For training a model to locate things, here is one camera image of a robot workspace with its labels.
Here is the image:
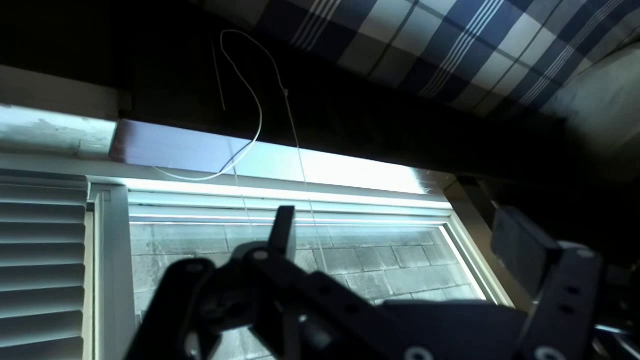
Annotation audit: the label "dark bed frame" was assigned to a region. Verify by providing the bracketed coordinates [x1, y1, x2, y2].
[0, 0, 640, 202]

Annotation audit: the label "blue plaid bed sheet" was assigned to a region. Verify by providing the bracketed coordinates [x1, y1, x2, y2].
[198, 0, 640, 123]

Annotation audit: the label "thin white blind cord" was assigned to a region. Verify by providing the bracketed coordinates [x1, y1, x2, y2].
[209, 41, 229, 113]

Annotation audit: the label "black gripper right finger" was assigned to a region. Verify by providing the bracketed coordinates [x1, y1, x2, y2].
[490, 203, 606, 360]

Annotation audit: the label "white window frame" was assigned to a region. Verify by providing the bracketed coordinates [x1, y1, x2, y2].
[0, 62, 523, 360]

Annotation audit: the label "grey brick building outside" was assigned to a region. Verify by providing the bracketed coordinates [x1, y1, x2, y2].
[128, 219, 487, 360]

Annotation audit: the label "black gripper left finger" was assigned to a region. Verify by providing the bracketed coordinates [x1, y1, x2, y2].
[124, 203, 404, 360]

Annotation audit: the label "white pillow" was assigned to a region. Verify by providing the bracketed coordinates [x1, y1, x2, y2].
[536, 38, 640, 158]

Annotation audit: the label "white slatted window blinds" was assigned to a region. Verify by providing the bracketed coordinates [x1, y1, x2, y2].
[0, 168, 96, 360]

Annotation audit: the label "white blind pull cord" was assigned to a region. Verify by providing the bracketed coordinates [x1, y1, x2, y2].
[154, 26, 330, 272]

